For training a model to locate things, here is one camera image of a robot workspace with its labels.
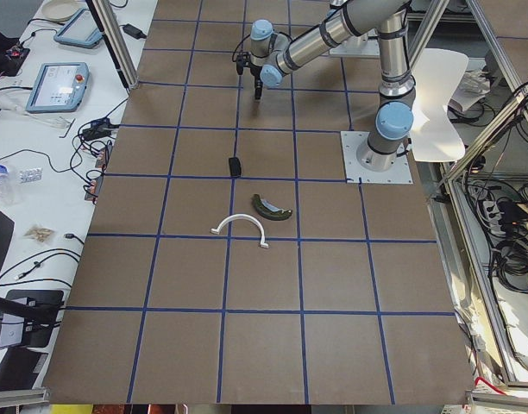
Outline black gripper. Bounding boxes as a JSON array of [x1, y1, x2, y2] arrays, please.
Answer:
[[251, 66, 263, 101]]

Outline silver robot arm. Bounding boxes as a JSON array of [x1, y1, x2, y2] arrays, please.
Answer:
[[235, 0, 416, 172]]

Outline black brake pad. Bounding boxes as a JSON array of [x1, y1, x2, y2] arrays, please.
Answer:
[[228, 157, 242, 178]]

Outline green brake shoe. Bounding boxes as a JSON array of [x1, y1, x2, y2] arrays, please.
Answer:
[[251, 194, 292, 221]]

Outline black power adapter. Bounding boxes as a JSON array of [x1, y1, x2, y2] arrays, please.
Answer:
[[122, 23, 147, 40]]

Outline far blue teach pendant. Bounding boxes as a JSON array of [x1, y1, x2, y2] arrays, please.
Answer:
[[53, 9, 102, 49]]

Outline blue teach pendant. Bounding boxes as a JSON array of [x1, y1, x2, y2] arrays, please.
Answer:
[[53, 9, 102, 49], [26, 62, 90, 114]]

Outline near blue teach pendant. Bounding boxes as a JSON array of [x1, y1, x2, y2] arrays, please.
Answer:
[[26, 62, 90, 114]]

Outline clear plastic bottle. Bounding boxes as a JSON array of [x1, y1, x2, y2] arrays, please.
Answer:
[[0, 161, 22, 206]]

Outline aluminium frame post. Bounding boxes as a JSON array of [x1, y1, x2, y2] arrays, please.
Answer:
[[86, 0, 139, 91]]

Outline white curved plastic bracket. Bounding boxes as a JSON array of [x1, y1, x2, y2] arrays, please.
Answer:
[[211, 213, 269, 248]]

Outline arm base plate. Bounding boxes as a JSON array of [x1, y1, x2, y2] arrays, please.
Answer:
[[341, 131, 413, 185]]

